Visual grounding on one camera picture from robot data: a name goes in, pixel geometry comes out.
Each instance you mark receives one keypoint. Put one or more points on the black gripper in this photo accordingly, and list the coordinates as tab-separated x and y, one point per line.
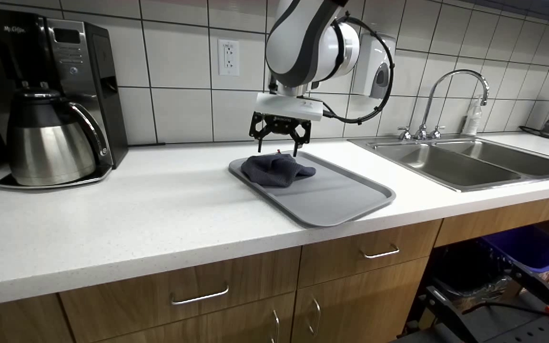
281	122

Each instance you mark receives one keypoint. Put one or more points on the dark blue waffle towel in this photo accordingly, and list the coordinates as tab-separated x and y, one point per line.
277	170

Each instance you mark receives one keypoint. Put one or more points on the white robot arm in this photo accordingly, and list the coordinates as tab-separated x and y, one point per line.
300	44

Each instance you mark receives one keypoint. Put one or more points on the white wrist flange block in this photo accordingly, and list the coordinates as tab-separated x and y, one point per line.
287	105

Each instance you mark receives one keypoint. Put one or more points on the grey plastic tray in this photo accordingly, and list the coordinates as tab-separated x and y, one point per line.
333	192

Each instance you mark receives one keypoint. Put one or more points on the wooden drawer front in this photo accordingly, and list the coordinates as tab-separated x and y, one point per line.
352	250
129	297

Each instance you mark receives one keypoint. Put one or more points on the chrome gooseneck faucet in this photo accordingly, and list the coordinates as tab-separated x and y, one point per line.
453	78

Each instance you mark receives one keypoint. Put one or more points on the translucent soap bottle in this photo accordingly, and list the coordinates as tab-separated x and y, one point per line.
472	120

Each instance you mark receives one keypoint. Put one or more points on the stainless steel sink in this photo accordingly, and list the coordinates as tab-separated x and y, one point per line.
472	164

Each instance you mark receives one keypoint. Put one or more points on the black drip coffee maker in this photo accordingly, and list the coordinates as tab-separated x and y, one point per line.
91	69

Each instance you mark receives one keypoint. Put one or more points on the black bin with bag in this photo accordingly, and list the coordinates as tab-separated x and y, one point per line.
472	269

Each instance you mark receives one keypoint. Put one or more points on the steel coffee carafe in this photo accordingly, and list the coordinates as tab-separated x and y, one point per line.
47	145

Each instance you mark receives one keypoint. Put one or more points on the wooden sink front panel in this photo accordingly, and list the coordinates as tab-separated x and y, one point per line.
510	215

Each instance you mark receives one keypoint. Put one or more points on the blue plastic bin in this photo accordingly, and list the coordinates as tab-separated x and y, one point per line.
533	248

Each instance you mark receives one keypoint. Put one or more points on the white wall outlet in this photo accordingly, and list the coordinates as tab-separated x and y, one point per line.
228	57

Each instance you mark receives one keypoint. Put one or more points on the black metal cart frame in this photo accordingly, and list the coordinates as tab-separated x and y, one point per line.
453	316

